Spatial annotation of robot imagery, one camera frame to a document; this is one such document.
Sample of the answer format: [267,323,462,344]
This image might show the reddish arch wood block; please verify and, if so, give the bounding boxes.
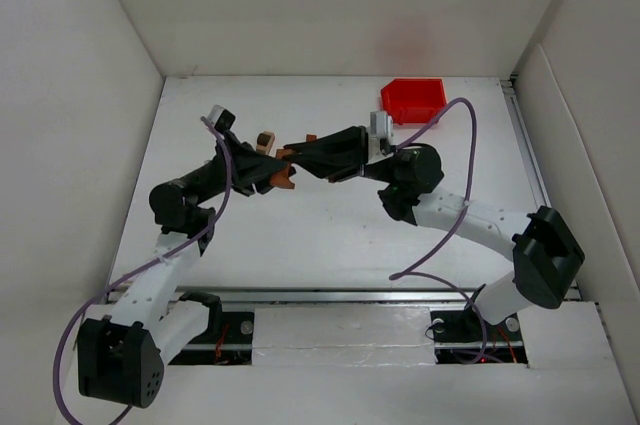
[269,160,296,190]

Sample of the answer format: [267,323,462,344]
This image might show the light long wood block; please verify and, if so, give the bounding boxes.
[255,131,276,156]

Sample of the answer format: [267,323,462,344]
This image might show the red plastic bin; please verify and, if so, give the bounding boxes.
[381,78,447,125]

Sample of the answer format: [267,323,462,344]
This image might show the dark brown wood block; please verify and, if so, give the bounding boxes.
[257,132,271,146]

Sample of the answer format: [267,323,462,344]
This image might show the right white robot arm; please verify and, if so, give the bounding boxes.
[284,126,585,325]

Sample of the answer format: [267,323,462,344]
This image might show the white foam front panel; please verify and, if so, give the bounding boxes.
[252,304,435,368]

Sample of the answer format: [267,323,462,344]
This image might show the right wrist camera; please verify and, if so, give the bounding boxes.
[368,110,393,150]

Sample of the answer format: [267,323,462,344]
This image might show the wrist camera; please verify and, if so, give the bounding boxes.
[207,105,236,133]
[368,110,393,150]

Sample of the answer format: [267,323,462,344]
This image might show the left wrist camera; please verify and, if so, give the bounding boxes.
[207,105,236,133]

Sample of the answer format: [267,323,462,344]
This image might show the aluminium front rail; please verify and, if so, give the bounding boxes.
[104,287,579,304]

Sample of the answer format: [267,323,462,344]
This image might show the aluminium rail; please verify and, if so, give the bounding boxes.
[500,81,583,309]
[104,287,579,304]

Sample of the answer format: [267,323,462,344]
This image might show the aluminium right rail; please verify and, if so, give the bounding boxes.
[500,81,583,309]

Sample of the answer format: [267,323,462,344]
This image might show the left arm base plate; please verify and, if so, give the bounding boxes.
[170,311,255,366]

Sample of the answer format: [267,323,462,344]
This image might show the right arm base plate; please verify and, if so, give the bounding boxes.
[424,310,528,365]

